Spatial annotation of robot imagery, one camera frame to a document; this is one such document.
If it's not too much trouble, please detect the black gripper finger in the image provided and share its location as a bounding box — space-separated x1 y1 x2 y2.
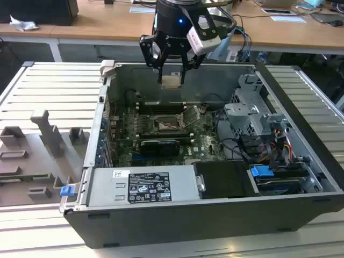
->
139 34 170 84
180 52 207 84

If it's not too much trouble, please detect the silver CPU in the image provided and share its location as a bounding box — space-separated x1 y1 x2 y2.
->
161 75 182 90

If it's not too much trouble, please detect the metal socket cover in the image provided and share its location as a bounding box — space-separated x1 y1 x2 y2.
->
182 105 202 128

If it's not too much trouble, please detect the wooden desk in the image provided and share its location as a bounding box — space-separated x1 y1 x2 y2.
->
0 0 344 62

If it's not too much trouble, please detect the silver drive cage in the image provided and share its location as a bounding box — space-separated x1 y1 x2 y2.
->
223 72 292 140

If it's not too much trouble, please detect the green motherboard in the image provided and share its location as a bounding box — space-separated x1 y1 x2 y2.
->
107 106 229 166

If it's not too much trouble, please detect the low-profile graphics card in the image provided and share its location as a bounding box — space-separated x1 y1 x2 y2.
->
139 139 180 157

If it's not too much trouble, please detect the grey laptop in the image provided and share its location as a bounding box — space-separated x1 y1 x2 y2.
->
255 0 296 8

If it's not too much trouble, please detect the black plastic shroud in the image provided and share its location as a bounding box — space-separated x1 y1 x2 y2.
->
193 160 255 200

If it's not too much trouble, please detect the white paper sheet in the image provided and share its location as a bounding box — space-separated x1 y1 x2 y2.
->
270 15 307 24

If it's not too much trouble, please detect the black box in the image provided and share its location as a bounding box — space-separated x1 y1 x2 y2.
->
0 0 79 26

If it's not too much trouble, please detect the hard disk in blue carrier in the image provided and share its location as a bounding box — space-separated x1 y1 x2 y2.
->
248 165 309 196

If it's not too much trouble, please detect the crumpled white paper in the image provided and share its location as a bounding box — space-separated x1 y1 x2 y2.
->
9 15 39 32

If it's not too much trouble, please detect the silver power supply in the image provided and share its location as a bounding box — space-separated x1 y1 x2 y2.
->
87 164 201 207

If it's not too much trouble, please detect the black PC case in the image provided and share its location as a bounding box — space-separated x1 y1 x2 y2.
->
63 60 344 249

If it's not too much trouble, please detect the grey parts rack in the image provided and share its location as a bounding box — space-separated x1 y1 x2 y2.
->
0 109 91 207

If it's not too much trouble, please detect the green RAM stick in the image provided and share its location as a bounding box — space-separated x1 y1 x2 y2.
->
0 174 51 181

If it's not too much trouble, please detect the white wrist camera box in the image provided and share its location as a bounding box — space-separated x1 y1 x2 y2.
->
187 15 221 56

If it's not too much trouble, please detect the beige case latch handle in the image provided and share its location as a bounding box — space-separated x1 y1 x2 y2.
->
99 60 117 79

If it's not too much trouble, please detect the blue cable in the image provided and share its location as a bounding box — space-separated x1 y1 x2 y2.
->
236 25 253 62

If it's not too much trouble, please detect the coloured power wire bundle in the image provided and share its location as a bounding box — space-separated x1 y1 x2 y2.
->
264 128 293 169

